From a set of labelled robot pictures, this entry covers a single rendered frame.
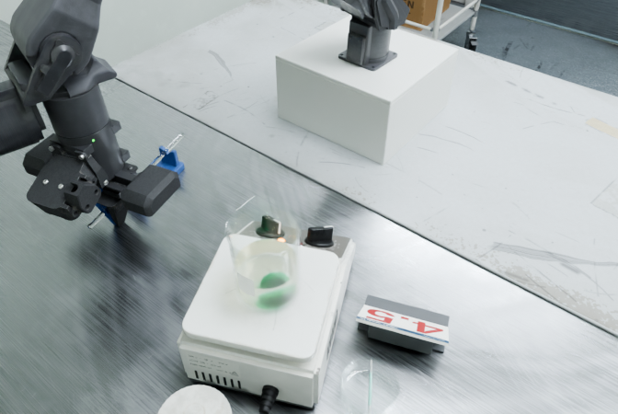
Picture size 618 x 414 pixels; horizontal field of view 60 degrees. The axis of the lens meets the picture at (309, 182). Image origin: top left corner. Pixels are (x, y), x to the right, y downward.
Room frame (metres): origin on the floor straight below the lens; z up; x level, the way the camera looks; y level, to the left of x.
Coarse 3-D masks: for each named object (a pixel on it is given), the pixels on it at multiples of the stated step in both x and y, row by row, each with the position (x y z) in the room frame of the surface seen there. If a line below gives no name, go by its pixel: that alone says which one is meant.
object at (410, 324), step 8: (368, 312) 0.32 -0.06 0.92; (376, 312) 0.33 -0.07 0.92; (384, 312) 0.33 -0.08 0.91; (376, 320) 0.30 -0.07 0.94; (384, 320) 0.31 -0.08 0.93; (392, 320) 0.31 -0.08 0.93; (400, 320) 0.31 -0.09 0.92; (408, 320) 0.32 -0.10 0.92; (416, 320) 0.32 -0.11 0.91; (408, 328) 0.30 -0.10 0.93; (416, 328) 0.30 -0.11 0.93; (424, 328) 0.30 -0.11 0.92; (432, 328) 0.31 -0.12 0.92; (440, 328) 0.31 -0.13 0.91; (432, 336) 0.29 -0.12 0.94; (440, 336) 0.29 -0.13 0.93
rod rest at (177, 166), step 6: (162, 150) 0.58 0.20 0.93; (174, 150) 0.58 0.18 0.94; (168, 156) 0.58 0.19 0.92; (174, 156) 0.57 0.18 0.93; (162, 162) 0.58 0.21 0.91; (168, 162) 0.58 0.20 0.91; (174, 162) 0.57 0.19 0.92; (180, 162) 0.58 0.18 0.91; (168, 168) 0.57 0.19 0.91; (174, 168) 0.57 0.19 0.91; (180, 168) 0.57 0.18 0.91
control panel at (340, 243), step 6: (306, 234) 0.42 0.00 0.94; (300, 240) 0.40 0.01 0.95; (336, 240) 0.41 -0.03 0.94; (342, 240) 0.41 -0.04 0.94; (348, 240) 0.41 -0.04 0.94; (306, 246) 0.38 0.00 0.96; (312, 246) 0.38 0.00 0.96; (336, 246) 0.39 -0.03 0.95; (342, 246) 0.39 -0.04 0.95; (336, 252) 0.37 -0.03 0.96; (342, 252) 0.37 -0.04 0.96
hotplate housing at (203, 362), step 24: (336, 288) 0.32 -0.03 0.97; (336, 312) 0.30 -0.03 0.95; (192, 360) 0.25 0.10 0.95; (216, 360) 0.25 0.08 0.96; (240, 360) 0.24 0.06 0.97; (264, 360) 0.24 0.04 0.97; (312, 360) 0.24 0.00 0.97; (216, 384) 0.25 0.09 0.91; (240, 384) 0.24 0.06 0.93; (264, 384) 0.24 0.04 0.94; (288, 384) 0.23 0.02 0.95; (312, 384) 0.23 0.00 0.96; (264, 408) 0.22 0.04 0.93; (312, 408) 0.23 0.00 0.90
